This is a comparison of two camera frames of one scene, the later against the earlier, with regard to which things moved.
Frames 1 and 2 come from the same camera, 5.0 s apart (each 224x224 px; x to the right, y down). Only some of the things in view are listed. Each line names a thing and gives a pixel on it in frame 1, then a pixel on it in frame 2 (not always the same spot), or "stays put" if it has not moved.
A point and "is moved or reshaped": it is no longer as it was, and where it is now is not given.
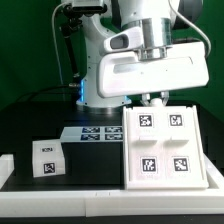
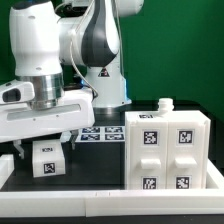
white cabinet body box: x=162 y=148 stays put
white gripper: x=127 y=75 to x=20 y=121
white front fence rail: x=128 y=202 stays put
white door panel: x=182 y=156 is moved or reshaped
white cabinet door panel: x=147 y=144 is moved or reshaped
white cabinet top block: x=48 y=158 stays put
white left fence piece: x=7 y=166 stays put
